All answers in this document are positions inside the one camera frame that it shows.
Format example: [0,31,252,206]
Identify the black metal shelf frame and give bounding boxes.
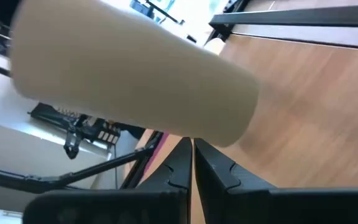
[204,0,358,51]

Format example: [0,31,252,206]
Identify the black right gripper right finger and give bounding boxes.
[193,138,358,224]

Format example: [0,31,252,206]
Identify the tall beige cup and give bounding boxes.
[10,0,260,148]

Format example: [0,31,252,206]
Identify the blue background object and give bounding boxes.
[129,0,155,19]

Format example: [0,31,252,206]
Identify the black rig frame strut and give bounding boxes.
[0,130,164,195]

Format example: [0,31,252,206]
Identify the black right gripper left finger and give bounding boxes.
[22,136,193,224]

